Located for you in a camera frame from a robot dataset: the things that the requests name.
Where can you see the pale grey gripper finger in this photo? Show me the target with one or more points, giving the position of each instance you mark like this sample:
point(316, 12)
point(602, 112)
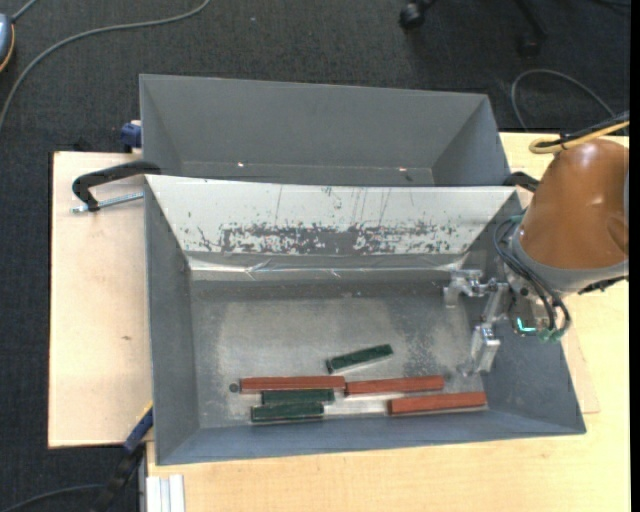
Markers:
point(482, 350)
point(457, 290)

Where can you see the red-brown flat block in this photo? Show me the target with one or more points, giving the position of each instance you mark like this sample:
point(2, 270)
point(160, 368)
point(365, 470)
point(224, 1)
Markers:
point(292, 384)
point(437, 403)
point(395, 385)

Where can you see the dark green flat block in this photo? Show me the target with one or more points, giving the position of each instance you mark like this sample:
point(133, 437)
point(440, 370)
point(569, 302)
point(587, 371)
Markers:
point(287, 411)
point(360, 357)
point(297, 396)

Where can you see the grey metal bin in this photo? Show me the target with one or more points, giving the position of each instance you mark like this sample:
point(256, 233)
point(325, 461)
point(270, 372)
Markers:
point(310, 320)

